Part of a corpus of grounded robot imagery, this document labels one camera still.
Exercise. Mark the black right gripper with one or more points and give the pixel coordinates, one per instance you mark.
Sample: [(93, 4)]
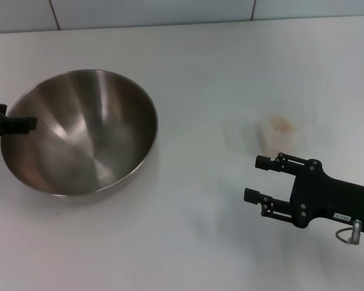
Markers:
[(327, 197)]

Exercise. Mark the stainless steel mixing bowl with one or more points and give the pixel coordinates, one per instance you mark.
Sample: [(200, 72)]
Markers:
[(88, 142)]

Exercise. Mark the transparent plastic measuring cup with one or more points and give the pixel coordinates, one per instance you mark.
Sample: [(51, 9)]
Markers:
[(301, 121)]

